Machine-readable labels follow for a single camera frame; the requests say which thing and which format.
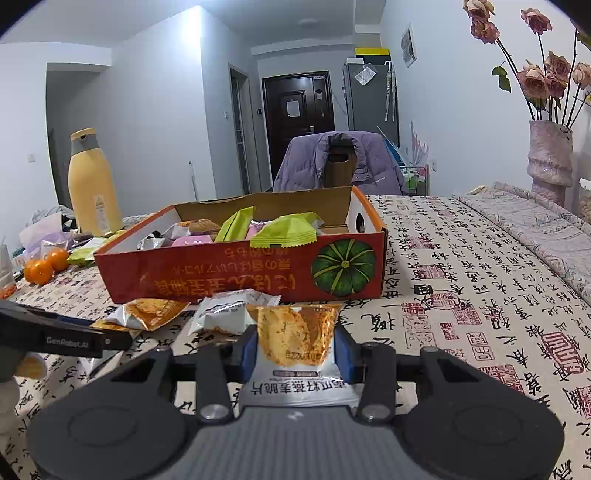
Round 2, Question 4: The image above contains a white silver snack packet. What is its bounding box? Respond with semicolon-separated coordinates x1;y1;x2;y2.
188;289;280;335

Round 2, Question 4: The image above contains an oat crisps snack packet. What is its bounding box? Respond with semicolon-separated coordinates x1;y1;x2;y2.
238;304;360;409

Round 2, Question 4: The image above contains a pink snack bag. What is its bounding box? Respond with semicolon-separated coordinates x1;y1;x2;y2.
172;234;213;247

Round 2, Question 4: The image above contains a long green snack pack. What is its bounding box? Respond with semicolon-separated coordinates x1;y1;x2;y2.
249;212;325;249

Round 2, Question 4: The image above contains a clear plastic cup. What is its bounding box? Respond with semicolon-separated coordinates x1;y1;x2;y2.
0;243;17;300

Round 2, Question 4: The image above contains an orange mandarin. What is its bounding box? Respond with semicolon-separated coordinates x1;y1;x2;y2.
24;259;54;286
46;248;69;272

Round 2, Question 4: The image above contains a purple tissue paper bag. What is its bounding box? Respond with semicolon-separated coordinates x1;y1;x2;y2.
19;212;72;260

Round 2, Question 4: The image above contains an orange cardboard pumpkin box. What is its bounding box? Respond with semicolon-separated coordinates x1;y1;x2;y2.
94;186;388;304

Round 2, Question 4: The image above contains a small green snack bar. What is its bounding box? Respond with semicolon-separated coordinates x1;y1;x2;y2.
67;235;115;267

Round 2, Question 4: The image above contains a yellow thermos bottle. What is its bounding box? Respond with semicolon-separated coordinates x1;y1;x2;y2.
68;128;123;237

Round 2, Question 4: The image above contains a purple down jacket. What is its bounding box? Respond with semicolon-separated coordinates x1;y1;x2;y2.
273;131;407;195

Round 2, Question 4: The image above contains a wooden chair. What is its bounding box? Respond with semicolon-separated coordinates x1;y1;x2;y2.
324;143;358;188

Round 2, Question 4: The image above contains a dark entrance door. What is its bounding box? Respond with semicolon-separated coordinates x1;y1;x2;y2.
262;71;335;181

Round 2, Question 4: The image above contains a folded pink quilt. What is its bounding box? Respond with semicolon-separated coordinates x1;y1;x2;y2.
458;182;591;301

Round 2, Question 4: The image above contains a grey refrigerator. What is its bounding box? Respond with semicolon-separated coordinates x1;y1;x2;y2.
342;61;400;146

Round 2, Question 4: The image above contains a pink textured vase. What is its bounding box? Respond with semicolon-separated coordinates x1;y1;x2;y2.
527;120;573;207

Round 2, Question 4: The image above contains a yellow box on refrigerator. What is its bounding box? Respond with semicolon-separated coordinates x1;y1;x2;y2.
355;47;390;60

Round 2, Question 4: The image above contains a dried pink roses bouquet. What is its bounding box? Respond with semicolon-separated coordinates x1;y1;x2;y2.
462;0;591;130

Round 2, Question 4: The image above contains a wall electrical panel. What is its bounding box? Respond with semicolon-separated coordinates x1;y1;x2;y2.
401;24;417;68

